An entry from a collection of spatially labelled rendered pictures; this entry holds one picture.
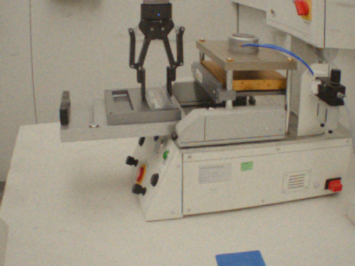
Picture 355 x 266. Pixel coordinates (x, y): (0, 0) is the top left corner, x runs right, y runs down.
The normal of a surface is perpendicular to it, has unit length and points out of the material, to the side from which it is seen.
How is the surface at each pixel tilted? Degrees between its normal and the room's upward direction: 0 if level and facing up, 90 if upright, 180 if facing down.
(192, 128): 90
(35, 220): 0
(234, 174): 90
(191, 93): 90
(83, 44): 90
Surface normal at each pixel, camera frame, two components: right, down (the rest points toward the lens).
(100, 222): 0.00, -0.93
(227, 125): 0.19, 0.36
